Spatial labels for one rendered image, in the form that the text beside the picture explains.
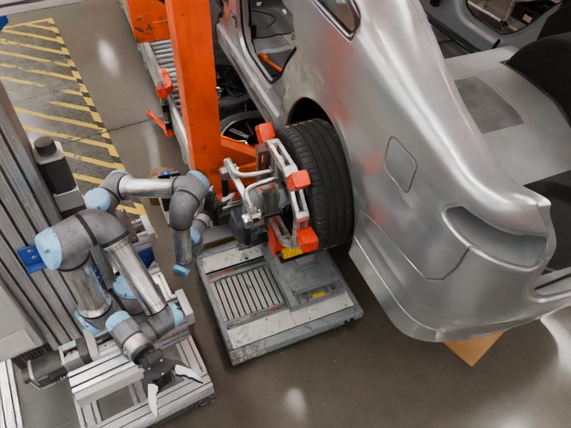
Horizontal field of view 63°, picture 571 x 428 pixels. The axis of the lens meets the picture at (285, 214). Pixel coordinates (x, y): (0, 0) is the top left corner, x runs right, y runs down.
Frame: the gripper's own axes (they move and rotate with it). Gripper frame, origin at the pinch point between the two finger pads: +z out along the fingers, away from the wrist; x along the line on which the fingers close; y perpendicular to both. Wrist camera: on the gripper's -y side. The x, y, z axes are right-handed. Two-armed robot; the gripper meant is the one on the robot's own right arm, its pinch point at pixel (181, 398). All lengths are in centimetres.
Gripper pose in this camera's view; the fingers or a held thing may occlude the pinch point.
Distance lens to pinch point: 140.2
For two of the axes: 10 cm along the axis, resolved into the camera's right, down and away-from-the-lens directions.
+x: -7.1, 4.0, -5.8
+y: -1.4, 7.3, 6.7
